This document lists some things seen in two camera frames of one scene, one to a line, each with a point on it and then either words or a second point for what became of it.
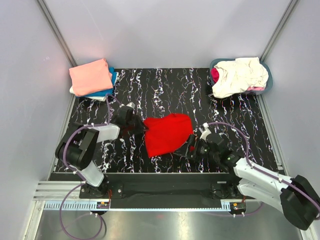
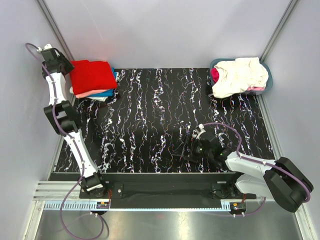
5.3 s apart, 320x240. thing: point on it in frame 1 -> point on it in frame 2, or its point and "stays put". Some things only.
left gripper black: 141,127 -> 69,67
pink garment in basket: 255,88 stays put
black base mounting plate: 164,186 stays put
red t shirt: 165,134 -> 89,76
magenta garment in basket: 215,75 stays put
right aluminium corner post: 291,7 stays put
